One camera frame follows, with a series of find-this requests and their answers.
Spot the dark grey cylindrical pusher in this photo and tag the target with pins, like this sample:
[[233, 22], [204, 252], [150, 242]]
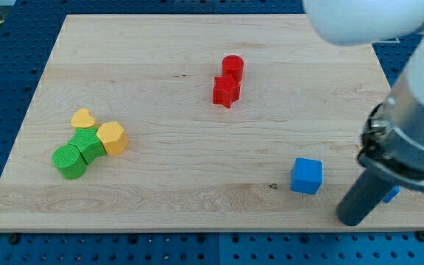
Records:
[[365, 194]]

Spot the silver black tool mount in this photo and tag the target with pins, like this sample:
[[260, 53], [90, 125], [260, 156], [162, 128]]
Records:
[[393, 137]]

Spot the blue cube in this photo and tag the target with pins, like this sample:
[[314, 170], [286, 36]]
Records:
[[306, 176]]

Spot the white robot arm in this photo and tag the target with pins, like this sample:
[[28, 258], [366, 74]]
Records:
[[347, 23]]

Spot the blue triangle block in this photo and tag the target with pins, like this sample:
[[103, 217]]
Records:
[[392, 194]]

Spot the green cube block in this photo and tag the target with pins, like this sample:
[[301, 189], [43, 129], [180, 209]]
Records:
[[89, 145]]

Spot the red star block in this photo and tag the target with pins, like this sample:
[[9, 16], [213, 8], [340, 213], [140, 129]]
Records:
[[226, 90]]

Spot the red cylinder block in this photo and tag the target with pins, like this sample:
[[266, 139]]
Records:
[[233, 65]]

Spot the wooden board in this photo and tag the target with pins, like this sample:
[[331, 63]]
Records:
[[192, 165]]

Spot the yellow hexagon block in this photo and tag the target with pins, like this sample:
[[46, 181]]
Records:
[[113, 137]]

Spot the yellow heart block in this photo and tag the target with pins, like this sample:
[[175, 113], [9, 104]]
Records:
[[83, 119]]

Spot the green cylinder block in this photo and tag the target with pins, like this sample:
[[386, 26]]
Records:
[[69, 162]]

